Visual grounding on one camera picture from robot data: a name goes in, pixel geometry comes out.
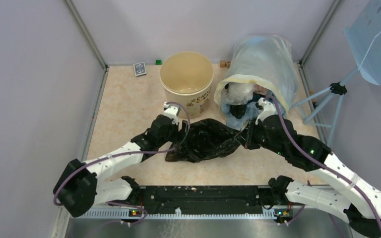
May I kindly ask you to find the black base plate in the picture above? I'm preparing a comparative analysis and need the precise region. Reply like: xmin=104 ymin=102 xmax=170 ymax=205
xmin=110 ymin=184 xmax=306 ymax=216

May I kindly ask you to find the blue plastic bag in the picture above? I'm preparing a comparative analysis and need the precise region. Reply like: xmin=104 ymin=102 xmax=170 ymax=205
xmin=220 ymin=93 xmax=276 ymax=130

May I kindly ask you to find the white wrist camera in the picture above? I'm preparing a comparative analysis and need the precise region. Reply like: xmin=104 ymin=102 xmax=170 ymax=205
xmin=255 ymin=98 xmax=277 ymax=125
xmin=162 ymin=102 xmax=181 ymax=125

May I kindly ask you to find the white toothed cable rail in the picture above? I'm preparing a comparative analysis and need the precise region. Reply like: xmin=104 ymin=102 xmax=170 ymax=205
xmin=78 ymin=207 xmax=277 ymax=220

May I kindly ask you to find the blue tripod stand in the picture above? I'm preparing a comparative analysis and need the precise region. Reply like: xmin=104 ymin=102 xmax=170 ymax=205
xmin=291 ymin=66 xmax=359 ymax=147

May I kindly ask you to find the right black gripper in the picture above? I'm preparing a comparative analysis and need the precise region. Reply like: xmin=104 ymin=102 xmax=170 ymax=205
xmin=234 ymin=117 xmax=286 ymax=157

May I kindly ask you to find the black trash bag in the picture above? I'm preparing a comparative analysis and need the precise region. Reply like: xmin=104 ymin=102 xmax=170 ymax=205
xmin=230 ymin=104 xmax=250 ymax=119
xmin=165 ymin=119 xmax=241 ymax=163

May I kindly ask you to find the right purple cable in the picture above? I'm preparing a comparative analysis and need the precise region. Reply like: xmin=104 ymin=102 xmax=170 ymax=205
xmin=264 ymin=93 xmax=381 ymax=238

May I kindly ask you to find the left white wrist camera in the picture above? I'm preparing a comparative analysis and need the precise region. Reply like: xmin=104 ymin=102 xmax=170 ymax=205
xmin=162 ymin=102 xmax=181 ymax=125

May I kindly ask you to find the white clear plastic bag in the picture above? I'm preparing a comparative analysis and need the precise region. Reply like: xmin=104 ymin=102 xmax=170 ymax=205
xmin=223 ymin=82 xmax=255 ymax=105

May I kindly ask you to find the large translucent plastic bag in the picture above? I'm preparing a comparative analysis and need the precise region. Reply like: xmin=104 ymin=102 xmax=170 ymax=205
xmin=214 ymin=35 xmax=299 ymax=119

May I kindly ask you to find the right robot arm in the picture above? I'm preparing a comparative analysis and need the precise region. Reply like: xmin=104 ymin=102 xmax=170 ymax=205
xmin=239 ymin=115 xmax=381 ymax=238

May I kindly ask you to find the small wooden block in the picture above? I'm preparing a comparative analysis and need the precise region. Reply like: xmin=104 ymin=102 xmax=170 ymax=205
xmin=219 ymin=60 xmax=231 ymax=68

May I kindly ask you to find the blue perforated lamp panel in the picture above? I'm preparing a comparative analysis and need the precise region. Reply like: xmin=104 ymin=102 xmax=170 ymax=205
xmin=344 ymin=0 xmax=381 ymax=85

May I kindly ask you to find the beige round trash bin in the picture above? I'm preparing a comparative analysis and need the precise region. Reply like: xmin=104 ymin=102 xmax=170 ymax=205
xmin=160 ymin=51 xmax=214 ymax=119

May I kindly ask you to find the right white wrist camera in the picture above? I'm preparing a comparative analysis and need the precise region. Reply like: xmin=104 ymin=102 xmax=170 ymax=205
xmin=255 ymin=98 xmax=277 ymax=125

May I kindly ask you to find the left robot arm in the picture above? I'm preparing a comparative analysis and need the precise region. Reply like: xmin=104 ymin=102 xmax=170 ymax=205
xmin=53 ymin=113 xmax=179 ymax=217

